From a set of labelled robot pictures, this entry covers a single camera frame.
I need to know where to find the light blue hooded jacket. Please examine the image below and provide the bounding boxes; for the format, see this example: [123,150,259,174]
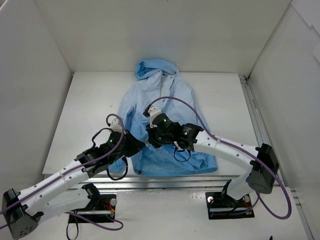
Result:
[117,58,218,177]

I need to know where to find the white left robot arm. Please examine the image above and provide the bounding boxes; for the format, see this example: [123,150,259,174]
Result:
[0,131,145,240]

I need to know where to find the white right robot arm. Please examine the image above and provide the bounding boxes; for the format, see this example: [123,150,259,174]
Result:
[146,112,279,206]

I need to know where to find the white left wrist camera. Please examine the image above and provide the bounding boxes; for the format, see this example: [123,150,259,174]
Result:
[107,118,123,133]

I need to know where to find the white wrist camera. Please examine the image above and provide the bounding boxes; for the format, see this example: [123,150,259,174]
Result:
[107,118,123,133]
[143,106,162,128]

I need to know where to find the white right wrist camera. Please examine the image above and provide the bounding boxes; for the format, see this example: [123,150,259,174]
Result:
[143,106,162,128]

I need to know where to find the aluminium front rail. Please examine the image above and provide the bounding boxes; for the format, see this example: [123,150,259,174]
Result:
[62,174,261,193]

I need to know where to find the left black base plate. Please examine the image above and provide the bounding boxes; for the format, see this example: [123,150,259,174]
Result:
[71,193,117,224]

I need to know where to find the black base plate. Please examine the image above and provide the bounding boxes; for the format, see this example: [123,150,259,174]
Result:
[71,193,117,224]
[205,191,255,220]

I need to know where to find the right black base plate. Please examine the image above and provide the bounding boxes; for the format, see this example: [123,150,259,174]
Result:
[205,191,255,220]

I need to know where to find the aluminium side rail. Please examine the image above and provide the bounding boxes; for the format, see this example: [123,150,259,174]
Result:
[238,74,315,240]

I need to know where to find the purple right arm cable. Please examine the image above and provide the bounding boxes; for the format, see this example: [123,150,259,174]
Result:
[149,96,293,220]

